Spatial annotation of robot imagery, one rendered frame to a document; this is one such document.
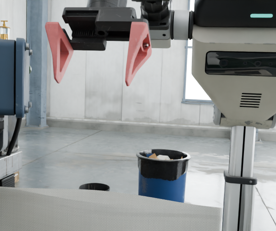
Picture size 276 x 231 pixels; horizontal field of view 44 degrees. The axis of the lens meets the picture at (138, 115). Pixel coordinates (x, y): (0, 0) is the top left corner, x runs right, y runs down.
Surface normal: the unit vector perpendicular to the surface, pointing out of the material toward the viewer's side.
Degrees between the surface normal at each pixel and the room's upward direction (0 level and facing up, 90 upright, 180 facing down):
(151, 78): 90
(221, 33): 40
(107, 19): 60
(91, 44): 150
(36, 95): 90
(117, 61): 90
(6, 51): 90
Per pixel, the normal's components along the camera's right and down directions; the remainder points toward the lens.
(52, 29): -0.18, -0.06
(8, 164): 0.98, 0.05
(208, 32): -0.08, -0.71
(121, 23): -0.12, 0.91
